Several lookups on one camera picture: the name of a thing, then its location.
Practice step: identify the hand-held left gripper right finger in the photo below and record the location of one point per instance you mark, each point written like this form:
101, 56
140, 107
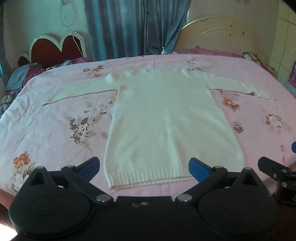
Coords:
198, 170

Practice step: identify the checked cushion with red trim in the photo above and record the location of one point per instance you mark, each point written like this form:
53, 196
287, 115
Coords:
256, 59

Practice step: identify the cream round headboard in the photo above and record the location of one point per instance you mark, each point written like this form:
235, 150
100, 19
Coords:
215, 39

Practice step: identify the blue-grey pillow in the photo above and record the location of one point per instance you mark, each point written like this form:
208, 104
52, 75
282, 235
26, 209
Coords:
19, 76

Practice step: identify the red heart-shaped headboard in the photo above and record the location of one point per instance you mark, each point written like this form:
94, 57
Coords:
67, 48

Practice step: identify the narrow blue-grey curtain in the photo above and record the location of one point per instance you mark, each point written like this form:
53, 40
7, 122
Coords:
2, 53

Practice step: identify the pink floral bed sheet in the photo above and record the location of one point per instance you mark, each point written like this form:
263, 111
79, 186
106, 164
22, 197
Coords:
57, 129

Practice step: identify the purple wall poster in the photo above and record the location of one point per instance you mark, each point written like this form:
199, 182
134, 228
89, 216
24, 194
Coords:
292, 75

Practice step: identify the pink striped pillow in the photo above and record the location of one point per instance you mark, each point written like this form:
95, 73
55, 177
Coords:
208, 51

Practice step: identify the white pump bottle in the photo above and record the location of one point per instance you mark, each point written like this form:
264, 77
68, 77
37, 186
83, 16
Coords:
163, 51

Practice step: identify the white knit sweater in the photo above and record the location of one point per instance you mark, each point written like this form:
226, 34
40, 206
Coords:
166, 120

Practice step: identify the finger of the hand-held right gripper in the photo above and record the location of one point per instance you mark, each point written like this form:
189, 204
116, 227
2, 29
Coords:
294, 147
268, 164

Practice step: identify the white wall socket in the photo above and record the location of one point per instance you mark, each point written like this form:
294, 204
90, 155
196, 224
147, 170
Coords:
63, 2

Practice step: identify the wide blue-grey curtain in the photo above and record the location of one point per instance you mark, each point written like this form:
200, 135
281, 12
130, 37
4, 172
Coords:
129, 27

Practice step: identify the magenta pillow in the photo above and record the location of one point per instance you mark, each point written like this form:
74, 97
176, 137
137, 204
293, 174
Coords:
79, 60

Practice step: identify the cream wardrobe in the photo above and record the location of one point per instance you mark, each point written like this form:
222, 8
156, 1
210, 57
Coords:
283, 41

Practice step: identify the crimson cloth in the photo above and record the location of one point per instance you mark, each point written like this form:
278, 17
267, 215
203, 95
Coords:
34, 70

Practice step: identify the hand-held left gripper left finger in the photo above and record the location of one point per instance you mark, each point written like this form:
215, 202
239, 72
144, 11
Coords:
90, 168

